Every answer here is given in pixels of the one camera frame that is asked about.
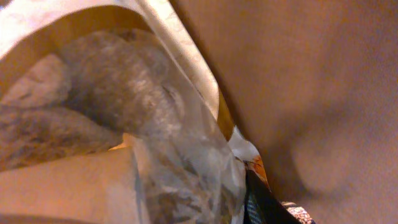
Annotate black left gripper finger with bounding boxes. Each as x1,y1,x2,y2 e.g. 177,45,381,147
244,170,315,224

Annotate brown nut snack pouch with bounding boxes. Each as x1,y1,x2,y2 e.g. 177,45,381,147
1,1,247,223

